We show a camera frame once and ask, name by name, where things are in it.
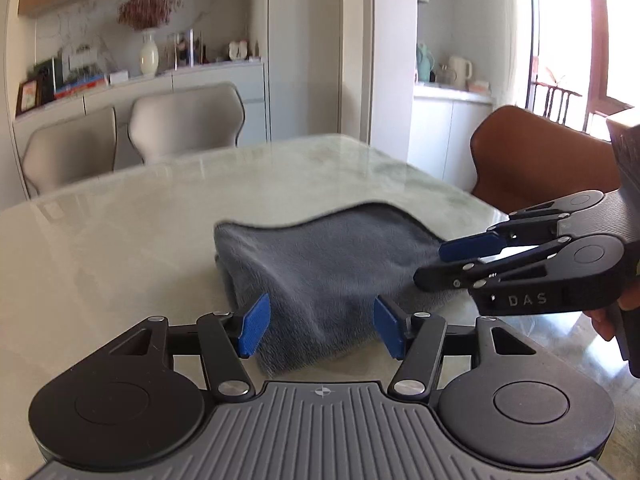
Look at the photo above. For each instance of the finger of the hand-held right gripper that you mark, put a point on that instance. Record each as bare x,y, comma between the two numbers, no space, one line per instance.
470,249
450,276

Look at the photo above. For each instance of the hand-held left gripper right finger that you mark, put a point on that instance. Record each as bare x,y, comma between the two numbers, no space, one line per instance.
387,325

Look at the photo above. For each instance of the clear glass jar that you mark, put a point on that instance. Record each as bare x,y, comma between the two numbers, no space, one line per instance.
183,50

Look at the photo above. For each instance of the small white box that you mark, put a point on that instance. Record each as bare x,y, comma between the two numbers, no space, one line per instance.
119,78

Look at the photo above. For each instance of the stack of books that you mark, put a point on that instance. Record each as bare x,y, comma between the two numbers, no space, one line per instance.
80,87

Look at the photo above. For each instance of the brown leather chair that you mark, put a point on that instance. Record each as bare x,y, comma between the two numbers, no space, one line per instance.
545,160

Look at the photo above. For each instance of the white sideboard cabinet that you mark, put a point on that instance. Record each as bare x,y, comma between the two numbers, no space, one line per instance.
255,105

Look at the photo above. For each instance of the white electric kettle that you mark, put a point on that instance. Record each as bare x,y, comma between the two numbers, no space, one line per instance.
459,74

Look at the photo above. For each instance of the white counter cabinet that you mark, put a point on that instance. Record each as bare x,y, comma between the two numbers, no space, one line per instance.
450,135

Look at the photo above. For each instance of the beige dining chair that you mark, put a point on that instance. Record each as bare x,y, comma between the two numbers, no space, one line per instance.
70,152
185,125

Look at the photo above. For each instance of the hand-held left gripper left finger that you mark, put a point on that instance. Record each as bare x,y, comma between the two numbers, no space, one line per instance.
255,325

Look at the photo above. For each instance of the green jug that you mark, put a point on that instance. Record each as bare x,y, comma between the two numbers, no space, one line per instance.
425,62

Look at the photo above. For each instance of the blue and grey towel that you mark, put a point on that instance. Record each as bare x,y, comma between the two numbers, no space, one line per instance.
325,270

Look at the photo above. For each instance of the black balcony railing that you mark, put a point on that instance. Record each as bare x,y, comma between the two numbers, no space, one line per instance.
552,102

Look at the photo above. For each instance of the white ceramic vase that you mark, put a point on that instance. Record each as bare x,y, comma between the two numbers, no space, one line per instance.
149,57

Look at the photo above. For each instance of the wooden picture frame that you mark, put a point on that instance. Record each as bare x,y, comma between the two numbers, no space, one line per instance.
28,97

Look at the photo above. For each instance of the person's right hand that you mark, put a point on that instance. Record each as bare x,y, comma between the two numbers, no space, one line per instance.
606,322

